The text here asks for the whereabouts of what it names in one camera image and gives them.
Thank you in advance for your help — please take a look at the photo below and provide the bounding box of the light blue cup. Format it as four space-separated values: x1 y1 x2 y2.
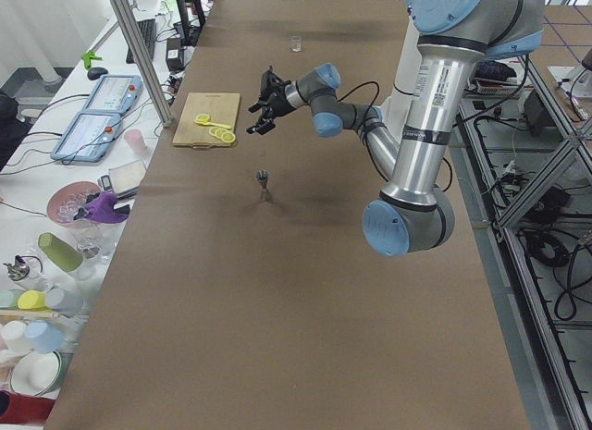
24 320 65 354

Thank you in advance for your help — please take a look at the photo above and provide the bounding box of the small clear glass cup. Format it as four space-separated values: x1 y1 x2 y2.
290 35 302 53

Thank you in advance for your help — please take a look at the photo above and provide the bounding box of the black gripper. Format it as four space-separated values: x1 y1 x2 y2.
246 84 290 135

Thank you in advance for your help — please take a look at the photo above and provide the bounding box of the teach pendant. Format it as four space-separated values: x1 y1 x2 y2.
83 74 142 115
50 111 122 164

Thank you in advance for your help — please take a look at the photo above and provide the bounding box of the pink cup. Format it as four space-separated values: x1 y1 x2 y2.
124 129 148 156

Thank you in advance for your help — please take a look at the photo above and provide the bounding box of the aluminium camera post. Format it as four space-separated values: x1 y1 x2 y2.
109 0 174 128

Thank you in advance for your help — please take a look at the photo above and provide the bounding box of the steel double jigger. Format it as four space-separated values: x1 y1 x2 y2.
255 169 272 203

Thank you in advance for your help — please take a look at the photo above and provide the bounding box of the black keyboard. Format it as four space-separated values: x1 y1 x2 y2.
137 18 157 60

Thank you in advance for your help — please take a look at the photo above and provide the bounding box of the yellow plastic spoon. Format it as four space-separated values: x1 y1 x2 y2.
207 121 232 129

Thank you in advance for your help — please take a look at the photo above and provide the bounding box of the yellow cup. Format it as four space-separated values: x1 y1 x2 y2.
17 290 49 311

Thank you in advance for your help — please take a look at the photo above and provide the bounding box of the teach pendant far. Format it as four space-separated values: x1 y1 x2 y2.
83 74 142 115

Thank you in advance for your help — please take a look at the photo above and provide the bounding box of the wooden cutting board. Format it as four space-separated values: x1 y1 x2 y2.
172 92 241 150

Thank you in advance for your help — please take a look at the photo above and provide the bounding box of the teach pendant near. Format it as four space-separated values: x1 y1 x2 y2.
50 111 122 164

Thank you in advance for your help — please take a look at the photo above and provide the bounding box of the green cup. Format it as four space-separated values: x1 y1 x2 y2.
38 232 83 273

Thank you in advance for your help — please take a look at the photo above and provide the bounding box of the white bowl green rim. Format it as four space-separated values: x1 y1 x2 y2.
9 352 62 396

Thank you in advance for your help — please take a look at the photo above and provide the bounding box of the black computer mouse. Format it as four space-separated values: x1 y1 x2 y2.
87 67 108 80

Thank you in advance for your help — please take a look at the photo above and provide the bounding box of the lemon slice upper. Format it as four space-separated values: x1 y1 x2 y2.
209 127 224 137

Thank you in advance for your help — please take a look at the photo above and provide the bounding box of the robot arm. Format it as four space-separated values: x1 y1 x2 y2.
251 0 545 256

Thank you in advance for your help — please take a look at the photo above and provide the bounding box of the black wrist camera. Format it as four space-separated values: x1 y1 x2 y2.
259 66 284 101

